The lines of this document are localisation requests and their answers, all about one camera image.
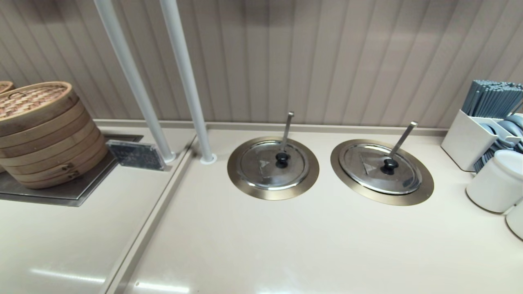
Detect white round support pole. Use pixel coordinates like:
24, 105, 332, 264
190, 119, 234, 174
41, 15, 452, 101
159, 0, 217, 165
93, 0, 177, 163

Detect stacked bamboo steamer baskets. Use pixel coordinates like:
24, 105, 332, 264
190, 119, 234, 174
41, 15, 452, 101
0, 81, 109, 189

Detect grey-blue chopstick bundle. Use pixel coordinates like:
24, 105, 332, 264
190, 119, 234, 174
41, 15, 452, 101
462, 80, 523, 119

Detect white cutlery holder box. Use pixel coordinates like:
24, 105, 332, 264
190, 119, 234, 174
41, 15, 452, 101
440, 109, 523, 173

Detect hinged steel pot lid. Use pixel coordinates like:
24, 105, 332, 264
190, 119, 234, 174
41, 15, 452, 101
237, 140, 310, 191
339, 143, 423, 195

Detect steel ladle handle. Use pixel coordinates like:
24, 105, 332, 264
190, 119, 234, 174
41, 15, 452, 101
388, 121, 418, 160
279, 111, 295, 152

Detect recessed steel steamer tray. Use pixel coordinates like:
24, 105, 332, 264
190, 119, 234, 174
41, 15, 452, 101
0, 134, 143, 207

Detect white ceramic jar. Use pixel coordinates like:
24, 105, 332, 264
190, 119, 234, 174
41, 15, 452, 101
466, 149, 523, 214
505, 200, 523, 241

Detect clear acrylic label sign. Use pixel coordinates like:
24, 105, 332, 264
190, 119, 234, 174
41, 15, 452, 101
105, 140, 167, 171

